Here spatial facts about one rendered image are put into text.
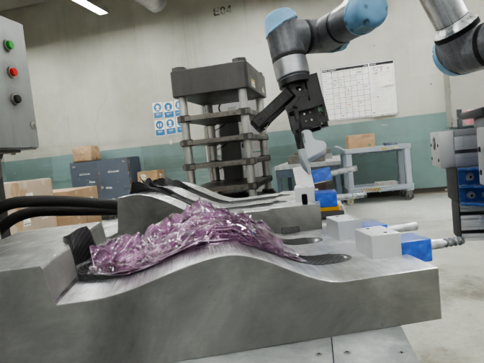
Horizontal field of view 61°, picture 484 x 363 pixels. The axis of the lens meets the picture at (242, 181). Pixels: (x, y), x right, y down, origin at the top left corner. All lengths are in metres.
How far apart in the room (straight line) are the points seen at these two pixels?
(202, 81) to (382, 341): 4.60
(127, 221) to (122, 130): 7.53
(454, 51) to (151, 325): 1.05
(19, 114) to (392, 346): 1.25
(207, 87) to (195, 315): 4.54
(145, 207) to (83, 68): 8.11
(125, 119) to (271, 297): 7.94
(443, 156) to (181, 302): 0.83
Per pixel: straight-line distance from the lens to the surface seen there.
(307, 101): 0.89
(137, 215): 0.80
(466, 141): 1.12
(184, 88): 4.99
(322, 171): 0.88
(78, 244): 0.58
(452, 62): 1.28
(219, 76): 4.87
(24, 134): 1.44
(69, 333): 0.43
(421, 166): 7.40
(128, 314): 0.42
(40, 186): 4.79
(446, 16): 1.25
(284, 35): 0.94
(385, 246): 0.51
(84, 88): 8.80
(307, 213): 0.73
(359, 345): 0.43
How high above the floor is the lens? 0.99
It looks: 4 degrees down
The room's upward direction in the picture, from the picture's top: 6 degrees counter-clockwise
